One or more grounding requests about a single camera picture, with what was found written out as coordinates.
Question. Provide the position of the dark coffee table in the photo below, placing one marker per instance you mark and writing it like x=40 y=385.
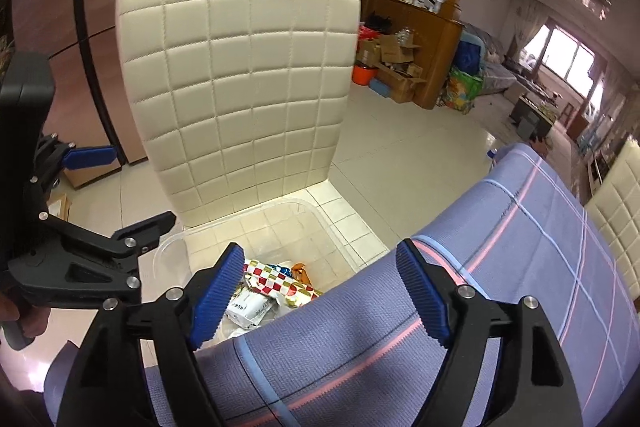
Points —
x=532 y=121

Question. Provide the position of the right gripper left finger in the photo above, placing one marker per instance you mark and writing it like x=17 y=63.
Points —
x=107 y=385

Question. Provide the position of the red gold snack wrapper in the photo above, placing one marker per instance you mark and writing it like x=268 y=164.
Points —
x=284 y=291

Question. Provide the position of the orange peel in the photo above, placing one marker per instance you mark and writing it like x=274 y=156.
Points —
x=300 y=275

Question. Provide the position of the red orange bucket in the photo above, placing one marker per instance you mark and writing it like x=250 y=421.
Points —
x=363 y=75

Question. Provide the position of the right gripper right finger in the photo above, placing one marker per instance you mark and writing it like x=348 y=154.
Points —
x=531 y=383

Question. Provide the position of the cream quilted chair far middle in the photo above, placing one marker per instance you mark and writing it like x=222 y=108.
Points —
x=615 y=210

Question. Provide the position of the cream quilted chair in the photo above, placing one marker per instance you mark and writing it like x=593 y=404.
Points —
x=615 y=210
x=238 y=102

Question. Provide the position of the grey sofa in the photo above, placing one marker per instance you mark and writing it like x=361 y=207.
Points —
x=496 y=77

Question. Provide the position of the colourful green shopping bag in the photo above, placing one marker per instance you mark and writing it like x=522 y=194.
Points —
x=461 y=90

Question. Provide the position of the clear plastic trash bin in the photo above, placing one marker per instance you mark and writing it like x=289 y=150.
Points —
x=283 y=232

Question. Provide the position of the blue foil wrapper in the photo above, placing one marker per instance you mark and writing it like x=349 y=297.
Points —
x=286 y=272

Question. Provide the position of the cream quilted chair left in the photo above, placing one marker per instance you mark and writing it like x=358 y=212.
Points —
x=238 y=102

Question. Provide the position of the cardboard boxes pile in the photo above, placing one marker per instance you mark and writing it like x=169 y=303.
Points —
x=399 y=75

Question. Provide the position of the person's left hand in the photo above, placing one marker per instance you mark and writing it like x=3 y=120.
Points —
x=33 y=321

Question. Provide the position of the blue plaid tablecloth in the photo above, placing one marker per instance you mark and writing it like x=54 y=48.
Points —
x=359 y=355

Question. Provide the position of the pink refrigerator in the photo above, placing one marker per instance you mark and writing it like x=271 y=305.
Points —
x=78 y=37

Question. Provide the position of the white green paper bag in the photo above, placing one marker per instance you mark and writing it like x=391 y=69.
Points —
x=247 y=308

